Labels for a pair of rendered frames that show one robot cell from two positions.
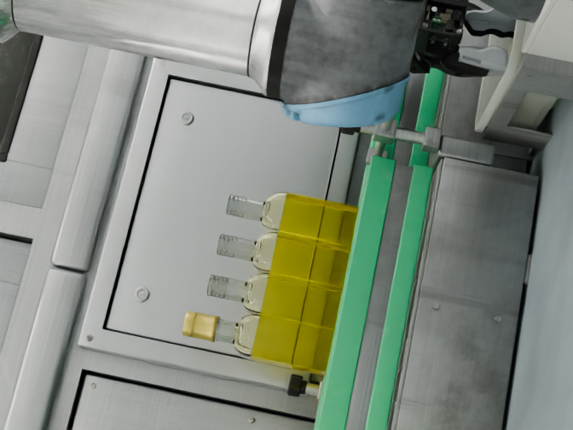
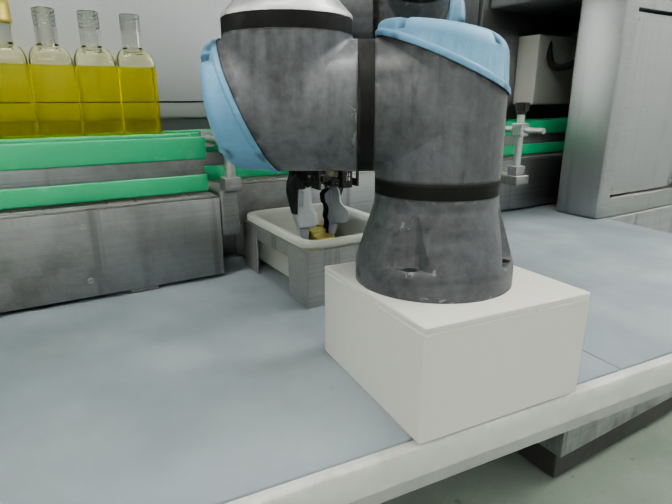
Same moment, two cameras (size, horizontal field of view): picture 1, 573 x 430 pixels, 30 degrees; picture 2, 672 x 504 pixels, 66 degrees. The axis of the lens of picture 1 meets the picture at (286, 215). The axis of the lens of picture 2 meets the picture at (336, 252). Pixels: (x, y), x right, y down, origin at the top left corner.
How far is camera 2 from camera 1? 0.57 m
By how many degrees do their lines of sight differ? 24
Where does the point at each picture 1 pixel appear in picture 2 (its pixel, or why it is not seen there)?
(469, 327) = (73, 260)
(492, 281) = (124, 266)
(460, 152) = (226, 208)
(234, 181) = (157, 19)
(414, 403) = not seen: outside the picture
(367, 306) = (61, 166)
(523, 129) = (257, 252)
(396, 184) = (185, 163)
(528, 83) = (295, 258)
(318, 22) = (315, 61)
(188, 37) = not seen: outside the picture
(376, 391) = not seen: outside the picture
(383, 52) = (298, 143)
